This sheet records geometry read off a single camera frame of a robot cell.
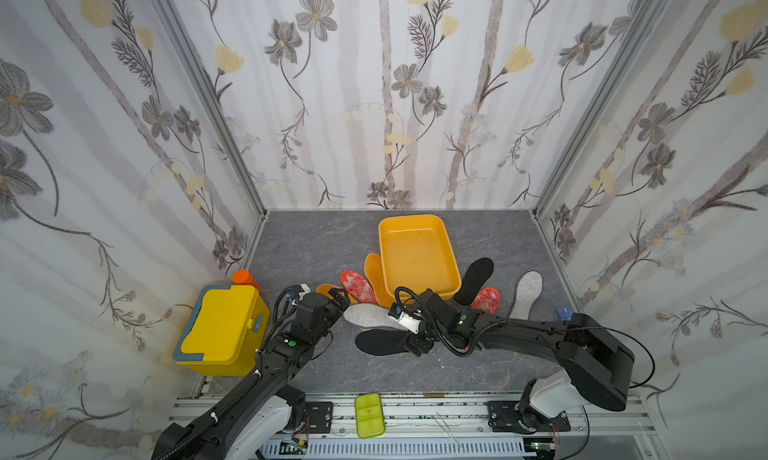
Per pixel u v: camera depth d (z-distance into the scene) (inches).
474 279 39.7
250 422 19.6
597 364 17.2
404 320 29.3
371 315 35.6
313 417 28.9
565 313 36.0
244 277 35.0
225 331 28.7
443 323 25.6
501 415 29.5
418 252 42.3
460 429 28.9
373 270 39.9
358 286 38.7
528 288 38.7
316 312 24.6
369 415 29.3
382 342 34.2
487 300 37.6
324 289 38.9
